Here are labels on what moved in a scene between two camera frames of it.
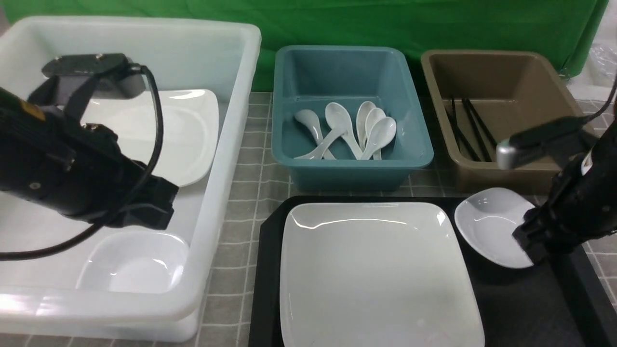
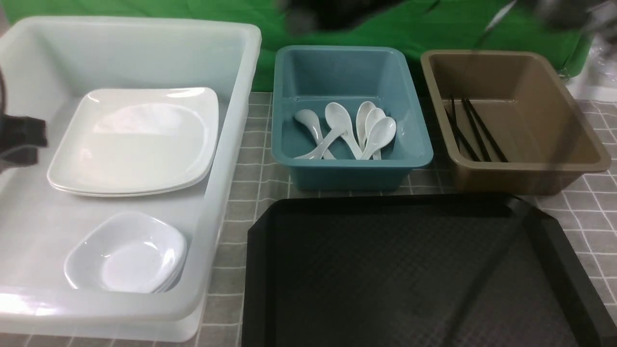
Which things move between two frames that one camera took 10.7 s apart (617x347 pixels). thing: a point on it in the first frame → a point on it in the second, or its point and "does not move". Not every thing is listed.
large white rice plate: x=377 y=274 → x=122 y=142
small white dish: x=488 y=218 → x=126 y=251
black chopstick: x=476 y=130 does not move
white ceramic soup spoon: x=381 y=134 does not move
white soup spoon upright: x=363 y=110 does not move
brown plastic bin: x=481 y=98 does not move
